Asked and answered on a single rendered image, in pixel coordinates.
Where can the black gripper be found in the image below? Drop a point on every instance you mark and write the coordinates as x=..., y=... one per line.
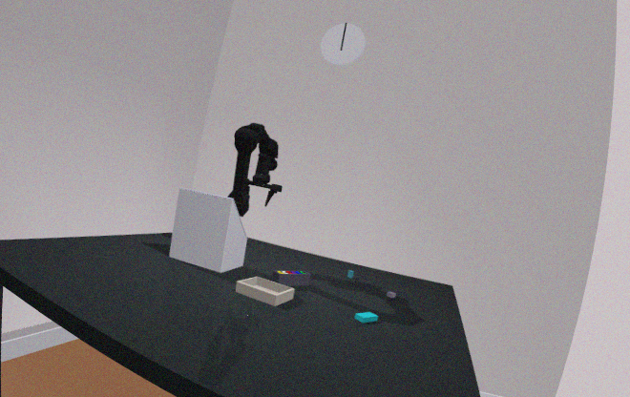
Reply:
x=274, y=188

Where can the teal rectangular block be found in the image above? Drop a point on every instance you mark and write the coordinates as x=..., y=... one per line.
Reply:
x=366, y=317

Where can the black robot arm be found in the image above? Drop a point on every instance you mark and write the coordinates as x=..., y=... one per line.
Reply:
x=246, y=141

